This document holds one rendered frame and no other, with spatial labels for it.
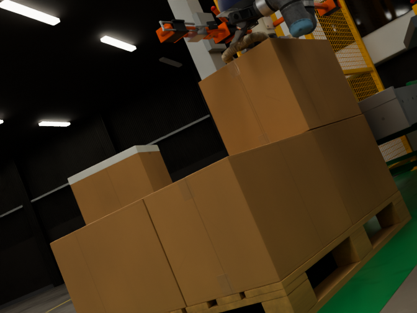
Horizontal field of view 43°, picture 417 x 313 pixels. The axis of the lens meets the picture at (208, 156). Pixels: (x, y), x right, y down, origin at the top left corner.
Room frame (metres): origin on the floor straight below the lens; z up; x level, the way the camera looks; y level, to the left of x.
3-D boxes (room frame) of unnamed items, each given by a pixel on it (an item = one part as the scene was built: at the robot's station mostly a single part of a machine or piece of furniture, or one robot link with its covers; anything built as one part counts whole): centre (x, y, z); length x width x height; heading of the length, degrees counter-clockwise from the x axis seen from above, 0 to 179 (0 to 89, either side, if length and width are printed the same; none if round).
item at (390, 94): (2.72, -0.66, 0.58); 0.70 x 0.03 x 0.06; 53
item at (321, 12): (2.47, -0.81, 1.07); 0.09 x 0.08 x 0.05; 53
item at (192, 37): (2.02, -0.14, 1.07); 0.07 x 0.07 x 0.04; 53
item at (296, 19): (2.01, -0.53, 0.96); 0.12 x 0.09 x 0.12; 157
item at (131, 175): (3.95, 0.68, 0.82); 0.60 x 0.40 x 0.40; 73
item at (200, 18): (3.86, -0.37, 1.62); 0.20 x 0.05 x 0.30; 143
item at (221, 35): (2.19, -0.27, 1.08); 0.10 x 0.08 x 0.06; 53
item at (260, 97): (2.40, -0.42, 0.75); 0.60 x 0.40 x 0.40; 143
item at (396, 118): (2.71, -0.66, 0.48); 0.70 x 0.03 x 0.15; 53
